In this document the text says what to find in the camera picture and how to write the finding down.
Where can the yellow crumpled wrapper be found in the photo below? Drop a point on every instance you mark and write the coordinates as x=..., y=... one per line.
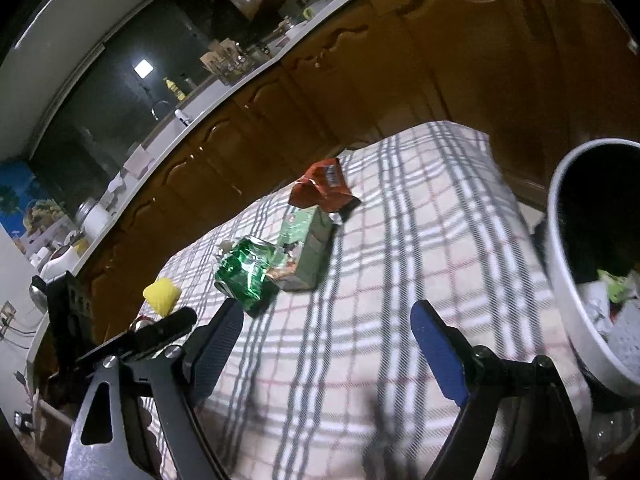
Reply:
x=161, y=297

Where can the green drink carton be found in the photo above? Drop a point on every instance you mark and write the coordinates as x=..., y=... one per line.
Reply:
x=302, y=247

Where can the red snack packet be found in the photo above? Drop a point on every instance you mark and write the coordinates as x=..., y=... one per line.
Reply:
x=322, y=187

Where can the white soap dispenser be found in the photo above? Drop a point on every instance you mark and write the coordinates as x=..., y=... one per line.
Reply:
x=181, y=117

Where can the brown wooden lower cabinets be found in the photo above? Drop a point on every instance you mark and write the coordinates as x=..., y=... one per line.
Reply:
x=450, y=60

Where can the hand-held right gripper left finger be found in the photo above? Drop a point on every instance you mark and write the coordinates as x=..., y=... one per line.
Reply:
x=215, y=350

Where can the brown utensil holder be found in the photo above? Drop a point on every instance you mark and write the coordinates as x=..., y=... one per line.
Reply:
x=225, y=60

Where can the silver foil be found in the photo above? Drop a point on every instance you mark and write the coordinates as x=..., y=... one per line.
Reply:
x=595, y=310

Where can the white kitchen countertop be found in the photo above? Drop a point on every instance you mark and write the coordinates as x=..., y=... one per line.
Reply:
x=150, y=157

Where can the black bin with white rim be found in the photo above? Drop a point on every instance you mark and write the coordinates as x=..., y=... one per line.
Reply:
x=570, y=270

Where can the plaid tablecloth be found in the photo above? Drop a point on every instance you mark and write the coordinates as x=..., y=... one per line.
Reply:
x=375, y=285

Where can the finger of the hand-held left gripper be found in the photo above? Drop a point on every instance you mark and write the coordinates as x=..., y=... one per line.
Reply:
x=155, y=327
x=70, y=305

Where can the metal faucet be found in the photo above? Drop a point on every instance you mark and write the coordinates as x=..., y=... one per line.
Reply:
x=159, y=108

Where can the pale dish cloth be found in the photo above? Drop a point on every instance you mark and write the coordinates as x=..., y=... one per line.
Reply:
x=137, y=160

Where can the yellow oil bottle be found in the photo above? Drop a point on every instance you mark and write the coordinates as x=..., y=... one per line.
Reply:
x=175, y=89

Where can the green and white container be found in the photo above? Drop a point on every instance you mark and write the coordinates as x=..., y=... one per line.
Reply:
x=309, y=11

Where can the white rag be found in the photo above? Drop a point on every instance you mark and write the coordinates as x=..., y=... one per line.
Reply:
x=114, y=185

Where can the dark kitchen window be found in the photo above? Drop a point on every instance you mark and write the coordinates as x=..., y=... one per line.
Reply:
x=100, y=105

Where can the blue wall poster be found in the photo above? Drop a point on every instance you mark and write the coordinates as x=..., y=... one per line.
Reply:
x=30, y=205

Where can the crushed green can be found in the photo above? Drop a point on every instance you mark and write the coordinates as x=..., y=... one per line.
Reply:
x=245, y=272

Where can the metal ladle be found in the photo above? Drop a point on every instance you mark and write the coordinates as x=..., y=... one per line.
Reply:
x=37, y=295

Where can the white jar with metal lid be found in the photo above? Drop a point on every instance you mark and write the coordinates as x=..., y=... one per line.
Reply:
x=92, y=215

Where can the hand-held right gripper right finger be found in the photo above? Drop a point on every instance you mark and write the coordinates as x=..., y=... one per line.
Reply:
x=440, y=355

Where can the white kettle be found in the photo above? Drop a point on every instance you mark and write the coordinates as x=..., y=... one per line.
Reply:
x=57, y=262

